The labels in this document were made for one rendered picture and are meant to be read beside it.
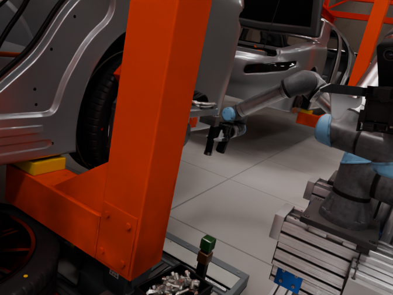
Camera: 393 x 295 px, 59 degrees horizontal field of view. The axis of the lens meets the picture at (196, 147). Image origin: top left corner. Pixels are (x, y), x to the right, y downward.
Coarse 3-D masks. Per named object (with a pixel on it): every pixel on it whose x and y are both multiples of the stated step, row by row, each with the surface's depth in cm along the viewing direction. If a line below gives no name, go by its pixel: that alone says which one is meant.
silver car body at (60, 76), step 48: (0, 0) 239; (48, 0) 294; (96, 0) 130; (240, 0) 218; (0, 48) 122; (48, 48) 119; (96, 48) 133; (0, 96) 110; (48, 96) 125; (0, 144) 112; (48, 144) 129
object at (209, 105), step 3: (192, 102) 159; (195, 102) 159; (198, 102) 159; (201, 102) 160; (204, 102) 161; (207, 102) 162; (210, 102) 165; (213, 102) 167; (192, 105) 160; (195, 105) 159; (198, 105) 159; (201, 105) 160; (204, 105) 160; (207, 105) 162; (210, 105) 164; (213, 105) 167; (216, 105) 170; (213, 108) 168
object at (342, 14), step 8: (328, 0) 1205; (344, 0) 923; (352, 0) 904; (360, 0) 892; (368, 0) 883; (392, 0) 856; (328, 8) 1212; (328, 16) 1187; (336, 16) 1198; (344, 16) 1184; (352, 16) 1172; (360, 16) 1160; (368, 16) 1147; (392, 24) 1122
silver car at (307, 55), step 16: (272, 32) 476; (320, 32) 476; (336, 32) 540; (240, 48) 402; (256, 48) 412; (272, 48) 480; (288, 48) 385; (304, 48) 391; (320, 48) 428; (240, 64) 388; (256, 64) 383; (272, 64) 381; (288, 64) 385; (304, 64) 396; (320, 64) 447; (336, 64) 547; (352, 64) 655; (240, 80) 390; (256, 80) 385; (272, 80) 385; (336, 80) 658; (240, 96) 399; (304, 96) 478
